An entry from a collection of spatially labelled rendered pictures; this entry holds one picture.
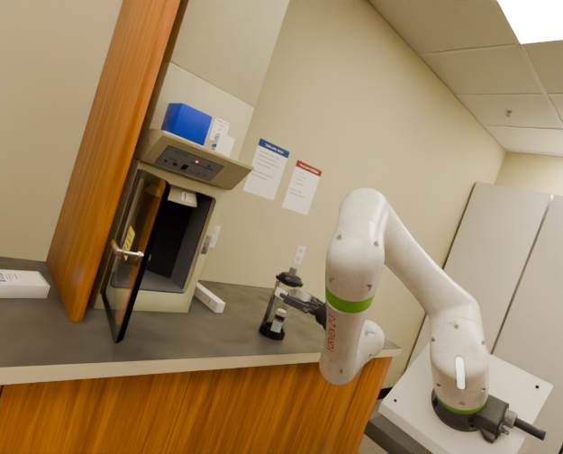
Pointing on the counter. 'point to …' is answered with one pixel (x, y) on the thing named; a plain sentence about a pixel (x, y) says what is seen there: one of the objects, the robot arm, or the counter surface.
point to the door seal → (146, 262)
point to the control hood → (236, 172)
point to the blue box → (186, 122)
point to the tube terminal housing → (172, 83)
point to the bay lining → (178, 239)
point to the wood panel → (107, 148)
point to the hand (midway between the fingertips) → (289, 293)
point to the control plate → (188, 163)
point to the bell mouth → (182, 195)
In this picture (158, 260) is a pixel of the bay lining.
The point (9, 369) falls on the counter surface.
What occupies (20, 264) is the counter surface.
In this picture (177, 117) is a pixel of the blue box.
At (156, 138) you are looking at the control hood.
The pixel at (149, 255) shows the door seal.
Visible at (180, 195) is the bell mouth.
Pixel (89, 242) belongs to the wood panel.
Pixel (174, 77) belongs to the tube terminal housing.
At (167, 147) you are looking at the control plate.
